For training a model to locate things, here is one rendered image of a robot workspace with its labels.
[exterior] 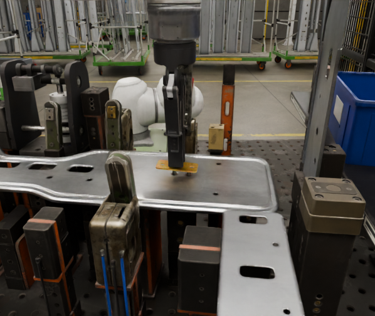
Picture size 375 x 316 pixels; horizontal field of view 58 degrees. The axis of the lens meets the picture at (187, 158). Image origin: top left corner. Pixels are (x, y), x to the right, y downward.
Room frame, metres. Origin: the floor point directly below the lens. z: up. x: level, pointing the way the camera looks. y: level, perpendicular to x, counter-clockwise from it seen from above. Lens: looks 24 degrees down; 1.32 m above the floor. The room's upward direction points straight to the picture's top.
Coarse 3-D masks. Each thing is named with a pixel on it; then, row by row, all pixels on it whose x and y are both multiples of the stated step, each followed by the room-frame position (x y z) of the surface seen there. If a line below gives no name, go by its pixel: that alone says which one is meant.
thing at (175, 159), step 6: (168, 138) 0.61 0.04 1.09; (180, 138) 0.61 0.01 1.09; (168, 144) 0.61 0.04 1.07; (180, 144) 0.61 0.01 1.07; (168, 150) 0.61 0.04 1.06; (180, 150) 0.61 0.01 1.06; (168, 156) 0.61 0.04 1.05; (174, 156) 0.61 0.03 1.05; (180, 156) 0.61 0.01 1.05; (168, 162) 0.61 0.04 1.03; (174, 162) 0.61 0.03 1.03; (180, 162) 0.61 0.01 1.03
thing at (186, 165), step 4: (160, 160) 0.65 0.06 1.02; (164, 160) 0.65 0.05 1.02; (156, 164) 0.63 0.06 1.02; (160, 164) 0.63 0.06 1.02; (164, 164) 0.63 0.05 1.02; (184, 164) 0.63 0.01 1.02; (188, 164) 0.63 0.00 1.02; (192, 164) 0.63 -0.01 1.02; (196, 164) 0.63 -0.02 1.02; (156, 168) 0.61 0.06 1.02; (160, 168) 0.61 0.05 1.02; (164, 168) 0.61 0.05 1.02; (168, 168) 0.61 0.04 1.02; (172, 168) 0.61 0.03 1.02; (176, 168) 0.61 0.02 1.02; (180, 168) 0.61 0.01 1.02; (184, 168) 0.62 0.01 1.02; (188, 168) 0.62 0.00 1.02; (192, 168) 0.62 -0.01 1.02; (196, 168) 0.62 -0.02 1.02
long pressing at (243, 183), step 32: (0, 160) 0.70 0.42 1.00; (32, 160) 0.70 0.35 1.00; (64, 160) 0.69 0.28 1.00; (96, 160) 0.70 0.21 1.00; (192, 160) 0.70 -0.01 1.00; (224, 160) 0.70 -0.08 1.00; (256, 160) 0.69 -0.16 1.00; (32, 192) 0.57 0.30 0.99; (64, 192) 0.55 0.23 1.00; (96, 192) 0.55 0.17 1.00; (160, 192) 0.55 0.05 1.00; (192, 192) 0.55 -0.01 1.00; (224, 192) 0.55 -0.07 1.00; (256, 192) 0.55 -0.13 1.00
